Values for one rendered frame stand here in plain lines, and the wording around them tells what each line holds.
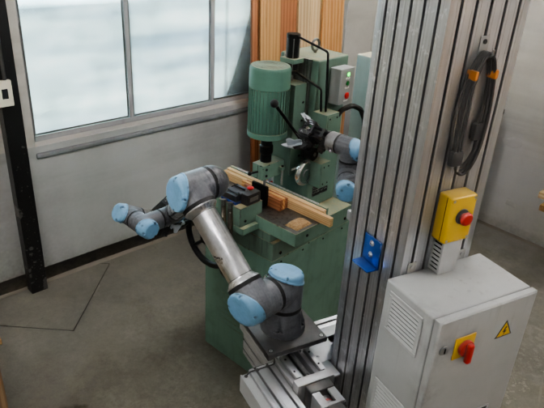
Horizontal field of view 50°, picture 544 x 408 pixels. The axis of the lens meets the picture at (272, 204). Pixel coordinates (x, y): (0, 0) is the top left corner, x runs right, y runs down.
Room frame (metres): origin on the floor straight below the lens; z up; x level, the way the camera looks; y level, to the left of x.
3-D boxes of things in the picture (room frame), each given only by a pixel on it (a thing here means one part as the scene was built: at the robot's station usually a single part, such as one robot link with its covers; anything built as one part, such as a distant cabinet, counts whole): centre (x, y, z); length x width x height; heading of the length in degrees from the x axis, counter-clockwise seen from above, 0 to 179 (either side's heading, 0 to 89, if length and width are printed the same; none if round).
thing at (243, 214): (2.23, 0.14, 0.92); 0.15 x 0.13 x 0.09; 49
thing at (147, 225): (1.90, 0.47, 0.99); 0.11 x 0.11 x 0.08; 47
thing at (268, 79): (2.40, 0.04, 1.35); 0.18 x 0.18 x 0.31
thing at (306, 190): (2.62, -0.15, 1.16); 0.22 x 0.22 x 0.72; 49
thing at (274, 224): (2.29, 0.08, 0.87); 0.61 x 0.30 x 0.06; 49
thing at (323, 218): (2.36, -0.01, 0.92); 0.66 x 0.02 x 0.04; 49
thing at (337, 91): (2.55, -0.28, 1.40); 0.10 x 0.06 x 0.16; 139
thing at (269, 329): (1.57, -0.06, 0.87); 0.15 x 0.15 x 0.10
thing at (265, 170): (2.41, 0.03, 1.03); 0.14 x 0.07 x 0.09; 139
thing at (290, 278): (1.56, -0.06, 0.98); 0.13 x 0.12 x 0.14; 137
